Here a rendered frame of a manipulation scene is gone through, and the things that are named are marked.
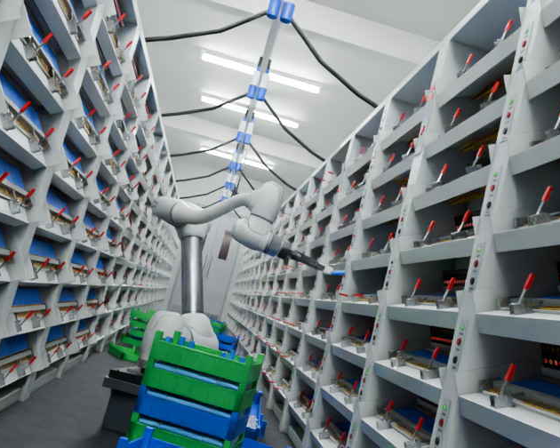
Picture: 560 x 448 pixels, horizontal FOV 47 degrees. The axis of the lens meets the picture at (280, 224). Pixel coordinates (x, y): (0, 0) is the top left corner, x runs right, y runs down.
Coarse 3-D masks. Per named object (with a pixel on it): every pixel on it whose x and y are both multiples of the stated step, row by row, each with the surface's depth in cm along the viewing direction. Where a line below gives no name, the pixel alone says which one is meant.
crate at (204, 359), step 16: (160, 336) 187; (176, 336) 204; (160, 352) 186; (176, 352) 185; (192, 352) 184; (208, 352) 203; (192, 368) 184; (208, 368) 183; (224, 368) 182; (240, 368) 182; (256, 368) 191
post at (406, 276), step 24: (456, 48) 228; (456, 72) 227; (432, 120) 224; (456, 120) 225; (480, 144) 226; (432, 168) 222; (456, 168) 224; (408, 192) 227; (408, 216) 220; (432, 216) 221; (456, 216) 222; (408, 264) 218; (432, 264) 219; (384, 288) 224; (384, 312) 216; (384, 336) 214; (408, 336) 215; (360, 384) 221; (384, 384) 213; (360, 432) 210
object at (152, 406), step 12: (144, 396) 184; (144, 408) 184; (156, 408) 183; (168, 408) 183; (180, 408) 182; (168, 420) 182; (180, 420) 182; (192, 420) 181; (204, 420) 181; (216, 420) 180; (228, 420) 180; (240, 420) 185; (204, 432) 180; (216, 432) 180; (228, 432) 179; (240, 432) 190
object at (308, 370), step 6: (300, 360) 349; (306, 360) 349; (312, 360) 348; (318, 360) 350; (300, 366) 349; (306, 366) 330; (312, 366) 332; (318, 366) 305; (300, 372) 334; (306, 372) 324; (312, 372) 322; (318, 372) 289; (300, 378) 337; (306, 378) 318; (312, 378) 304; (312, 384) 301
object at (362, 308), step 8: (360, 288) 286; (368, 288) 286; (376, 288) 287; (344, 296) 285; (344, 304) 279; (352, 304) 264; (360, 304) 251; (368, 304) 239; (376, 304) 231; (352, 312) 266; (360, 312) 252; (368, 312) 240; (376, 312) 229
